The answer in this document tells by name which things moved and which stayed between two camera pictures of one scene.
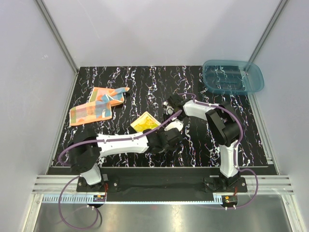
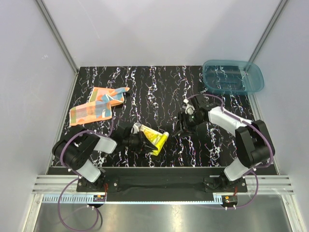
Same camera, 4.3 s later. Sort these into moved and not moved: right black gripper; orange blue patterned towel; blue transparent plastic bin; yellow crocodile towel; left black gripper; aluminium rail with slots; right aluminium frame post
Moved: right black gripper; yellow crocodile towel; left black gripper
Not moved: right aluminium frame post; orange blue patterned towel; blue transparent plastic bin; aluminium rail with slots
